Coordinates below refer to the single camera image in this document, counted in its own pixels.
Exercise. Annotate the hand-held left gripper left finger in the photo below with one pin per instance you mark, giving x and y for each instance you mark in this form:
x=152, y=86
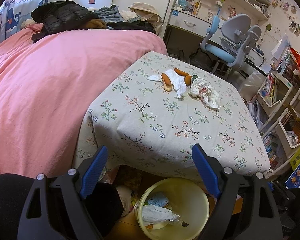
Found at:
x=93, y=172

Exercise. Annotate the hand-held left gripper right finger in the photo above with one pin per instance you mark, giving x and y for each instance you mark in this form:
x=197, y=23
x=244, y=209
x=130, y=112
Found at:
x=206, y=170

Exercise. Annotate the yellow plastic basin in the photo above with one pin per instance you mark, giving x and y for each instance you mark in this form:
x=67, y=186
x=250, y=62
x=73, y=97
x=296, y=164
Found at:
x=195, y=205

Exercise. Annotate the blue milk carton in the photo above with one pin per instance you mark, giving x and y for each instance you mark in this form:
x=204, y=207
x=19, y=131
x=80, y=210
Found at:
x=157, y=200

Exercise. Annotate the white tissue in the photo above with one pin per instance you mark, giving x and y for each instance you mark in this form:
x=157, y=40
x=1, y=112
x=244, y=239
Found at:
x=155, y=213
x=177, y=82

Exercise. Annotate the white red paper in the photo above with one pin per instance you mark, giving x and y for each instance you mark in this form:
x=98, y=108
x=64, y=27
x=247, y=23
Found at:
x=205, y=92

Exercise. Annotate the person's foot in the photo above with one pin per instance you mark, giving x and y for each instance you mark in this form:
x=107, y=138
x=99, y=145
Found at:
x=125, y=200

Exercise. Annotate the floral tablecloth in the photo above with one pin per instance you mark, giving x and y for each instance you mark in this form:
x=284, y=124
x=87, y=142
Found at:
x=165, y=120

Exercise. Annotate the stack of flat books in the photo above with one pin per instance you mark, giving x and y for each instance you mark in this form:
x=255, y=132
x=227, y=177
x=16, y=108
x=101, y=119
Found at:
x=272, y=150

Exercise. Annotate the white tiered storage rack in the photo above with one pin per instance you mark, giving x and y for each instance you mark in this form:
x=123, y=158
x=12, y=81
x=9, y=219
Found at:
x=282, y=130
x=267, y=101

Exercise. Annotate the blue printed box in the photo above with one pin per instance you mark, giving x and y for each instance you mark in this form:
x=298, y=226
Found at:
x=296, y=177

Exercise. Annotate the clear plastic bag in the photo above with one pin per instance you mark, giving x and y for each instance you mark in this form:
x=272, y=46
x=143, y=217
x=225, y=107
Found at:
x=252, y=82

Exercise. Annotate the pink bedspread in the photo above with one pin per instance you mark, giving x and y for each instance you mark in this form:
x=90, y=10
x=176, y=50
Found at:
x=52, y=80

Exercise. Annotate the row of upright books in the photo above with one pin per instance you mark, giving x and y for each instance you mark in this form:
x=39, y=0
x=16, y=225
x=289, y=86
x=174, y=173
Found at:
x=270, y=87

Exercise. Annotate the white hanging papers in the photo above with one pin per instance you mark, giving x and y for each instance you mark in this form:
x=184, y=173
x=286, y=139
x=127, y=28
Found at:
x=280, y=47

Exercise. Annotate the grey blue desk chair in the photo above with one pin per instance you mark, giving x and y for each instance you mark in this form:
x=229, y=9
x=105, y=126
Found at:
x=236, y=27

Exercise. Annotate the white desk with drawers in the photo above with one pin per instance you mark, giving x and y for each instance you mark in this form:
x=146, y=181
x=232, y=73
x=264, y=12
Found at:
x=190, y=23

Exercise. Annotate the brown plush cloth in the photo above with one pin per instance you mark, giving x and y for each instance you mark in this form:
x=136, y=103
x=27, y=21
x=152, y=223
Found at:
x=95, y=24

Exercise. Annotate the black garment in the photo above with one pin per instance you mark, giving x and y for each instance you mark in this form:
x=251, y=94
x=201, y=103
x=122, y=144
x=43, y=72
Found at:
x=130, y=27

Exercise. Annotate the blue denim clothing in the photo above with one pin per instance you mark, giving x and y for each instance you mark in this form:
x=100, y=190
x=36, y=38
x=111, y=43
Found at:
x=110, y=13

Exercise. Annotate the cream cloth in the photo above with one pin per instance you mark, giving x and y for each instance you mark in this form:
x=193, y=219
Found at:
x=128, y=16

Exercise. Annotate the black puffer jacket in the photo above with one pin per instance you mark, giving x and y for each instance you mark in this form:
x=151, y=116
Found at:
x=62, y=15

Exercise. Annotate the blue plastic package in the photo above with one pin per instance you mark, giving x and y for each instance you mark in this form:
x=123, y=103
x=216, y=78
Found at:
x=183, y=3

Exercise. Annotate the beige coat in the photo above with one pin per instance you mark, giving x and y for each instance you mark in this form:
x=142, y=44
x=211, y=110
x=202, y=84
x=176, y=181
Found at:
x=145, y=10

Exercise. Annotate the pink boat print curtain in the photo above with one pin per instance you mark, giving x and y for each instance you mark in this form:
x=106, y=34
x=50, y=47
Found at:
x=20, y=7

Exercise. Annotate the green leaf wall decoration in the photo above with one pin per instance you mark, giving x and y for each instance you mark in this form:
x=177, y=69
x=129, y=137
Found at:
x=268, y=27

